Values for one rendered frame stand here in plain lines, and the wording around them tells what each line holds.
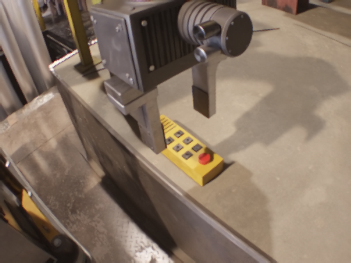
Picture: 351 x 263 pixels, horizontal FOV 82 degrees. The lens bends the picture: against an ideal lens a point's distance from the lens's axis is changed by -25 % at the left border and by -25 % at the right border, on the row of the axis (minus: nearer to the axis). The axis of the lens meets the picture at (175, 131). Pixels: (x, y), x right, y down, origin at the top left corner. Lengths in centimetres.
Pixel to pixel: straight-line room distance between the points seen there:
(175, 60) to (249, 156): 42
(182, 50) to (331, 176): 55
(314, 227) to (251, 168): 25
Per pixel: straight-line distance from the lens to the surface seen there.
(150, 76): 37
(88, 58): 126
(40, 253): 104
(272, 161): 73
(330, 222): 69
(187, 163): 65
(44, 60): 280
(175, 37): 38
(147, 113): 46
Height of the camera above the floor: 127
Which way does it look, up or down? 45 degrees down
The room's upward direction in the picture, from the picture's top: 8 degrees counter-clockwise
